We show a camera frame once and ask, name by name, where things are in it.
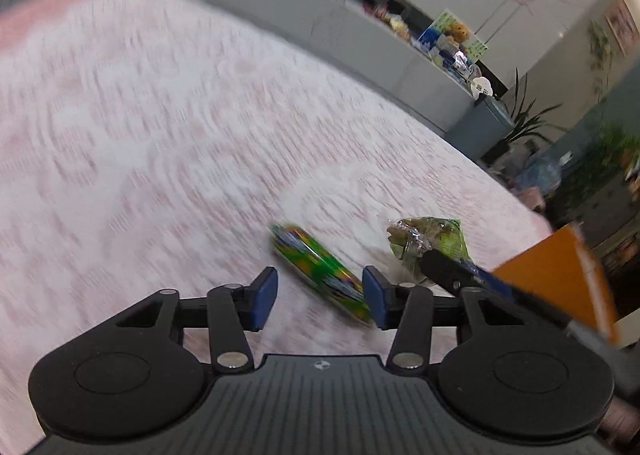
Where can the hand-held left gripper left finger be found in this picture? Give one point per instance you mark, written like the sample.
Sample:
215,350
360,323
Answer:
262,297

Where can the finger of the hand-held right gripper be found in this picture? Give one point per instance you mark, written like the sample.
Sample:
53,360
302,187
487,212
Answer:
445,267

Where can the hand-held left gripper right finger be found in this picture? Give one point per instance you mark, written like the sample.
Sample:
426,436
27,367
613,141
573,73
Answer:
375,297

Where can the light green snack packet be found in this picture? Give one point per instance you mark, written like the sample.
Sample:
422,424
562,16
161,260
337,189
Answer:
435,235

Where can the green colourful snack tube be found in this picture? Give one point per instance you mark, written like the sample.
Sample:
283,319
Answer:
315,265

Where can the orange storage box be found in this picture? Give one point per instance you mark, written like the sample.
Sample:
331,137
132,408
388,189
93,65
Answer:
550,265

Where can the pile of snacks on counter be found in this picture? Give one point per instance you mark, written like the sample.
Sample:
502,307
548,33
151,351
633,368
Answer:
445,45

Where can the blue water bottle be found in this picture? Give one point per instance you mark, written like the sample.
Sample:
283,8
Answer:
542,175

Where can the blue-grey cabinet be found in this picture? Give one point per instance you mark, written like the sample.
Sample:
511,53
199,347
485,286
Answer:
480,130

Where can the potted green plant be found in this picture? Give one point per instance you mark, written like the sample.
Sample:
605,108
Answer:
525,120

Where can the grey long counter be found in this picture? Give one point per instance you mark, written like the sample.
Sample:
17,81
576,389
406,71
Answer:
350,35

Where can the hanging vine plant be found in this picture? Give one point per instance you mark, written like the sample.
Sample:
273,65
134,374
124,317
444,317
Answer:
600,55

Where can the framed wall picture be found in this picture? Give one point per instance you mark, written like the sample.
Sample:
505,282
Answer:
624,25

